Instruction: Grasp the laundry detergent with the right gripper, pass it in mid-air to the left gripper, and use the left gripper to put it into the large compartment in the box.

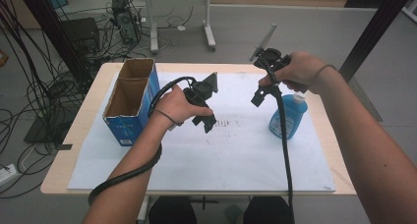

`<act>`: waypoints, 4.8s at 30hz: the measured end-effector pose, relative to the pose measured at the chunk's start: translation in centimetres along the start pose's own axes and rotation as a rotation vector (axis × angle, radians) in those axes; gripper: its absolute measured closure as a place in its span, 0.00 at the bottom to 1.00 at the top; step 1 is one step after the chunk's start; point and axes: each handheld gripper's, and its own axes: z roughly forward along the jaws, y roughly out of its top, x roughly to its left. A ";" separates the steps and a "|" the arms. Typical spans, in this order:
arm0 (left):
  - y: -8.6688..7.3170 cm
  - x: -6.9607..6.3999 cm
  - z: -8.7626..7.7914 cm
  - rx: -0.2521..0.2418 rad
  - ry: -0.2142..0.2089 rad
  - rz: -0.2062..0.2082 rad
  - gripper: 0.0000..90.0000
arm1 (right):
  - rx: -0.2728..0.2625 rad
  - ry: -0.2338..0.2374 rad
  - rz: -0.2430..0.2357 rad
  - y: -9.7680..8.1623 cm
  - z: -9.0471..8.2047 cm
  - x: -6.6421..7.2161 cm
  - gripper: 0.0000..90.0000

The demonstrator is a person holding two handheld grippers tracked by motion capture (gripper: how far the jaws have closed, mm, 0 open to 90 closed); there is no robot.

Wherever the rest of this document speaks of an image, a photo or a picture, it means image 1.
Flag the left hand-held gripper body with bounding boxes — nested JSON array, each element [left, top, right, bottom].
[[182, 71, 219, 120]]

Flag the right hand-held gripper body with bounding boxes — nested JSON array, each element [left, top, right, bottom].
[[249, 23, 292, 89]]

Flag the blue bottle with white cap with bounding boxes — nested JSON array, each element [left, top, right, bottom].
[[268, 91, 309, 140]]

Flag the blue cardboard box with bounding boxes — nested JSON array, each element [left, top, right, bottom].
[[102, 57, 161, 147]]

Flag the person's left hand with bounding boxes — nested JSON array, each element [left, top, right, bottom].
[[149, 84, 214, 127]]

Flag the person's right hand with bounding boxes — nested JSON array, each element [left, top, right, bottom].
[[259, 51, 328, 94]]

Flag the white paper mat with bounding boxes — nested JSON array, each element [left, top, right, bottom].
[[67, 71, 336, 193]]

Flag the person's left leg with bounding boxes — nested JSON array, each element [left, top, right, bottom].
[[148, 196, 198, 224]]

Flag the person's leg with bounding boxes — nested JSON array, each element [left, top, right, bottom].
[[148, 196, 198, 224], [242, 196, 294, 224]]

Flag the black computer tower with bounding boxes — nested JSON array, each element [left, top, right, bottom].
[[110, 0, 143, 45]]

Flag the person's right leg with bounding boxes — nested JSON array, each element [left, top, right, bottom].
[[242, 196, 294, 224]]

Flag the black box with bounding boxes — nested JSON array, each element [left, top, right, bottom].
[[60, 17, 101, 55]]

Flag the white power strip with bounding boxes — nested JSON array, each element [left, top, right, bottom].
[[0, 163, 19, 187]]

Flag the black hair tie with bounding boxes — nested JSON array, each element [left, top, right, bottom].
[[309, 64, 337, 88], [152, 109, 183, 127]]

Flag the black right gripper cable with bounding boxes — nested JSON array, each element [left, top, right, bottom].
[[271, 85, 296, 224]]

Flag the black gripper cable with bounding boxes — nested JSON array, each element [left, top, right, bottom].
[[88, 76, 198, 207], [271, 85, 296, 224]]

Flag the white desk frame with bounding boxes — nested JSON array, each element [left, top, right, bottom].
[[126, 0, 218, 55]]

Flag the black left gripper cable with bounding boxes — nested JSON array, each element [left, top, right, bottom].
[[88, 76, 198, 207]]

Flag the dark metal post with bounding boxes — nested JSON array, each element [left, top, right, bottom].
[[338, 0, 417, 84], [14, 0, 95, 84]]

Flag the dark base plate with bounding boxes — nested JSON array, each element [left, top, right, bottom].
[[24, 107, 80, 145]]

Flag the bundle of black cables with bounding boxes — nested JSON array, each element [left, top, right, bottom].
[[0, 0, 109, 198]]

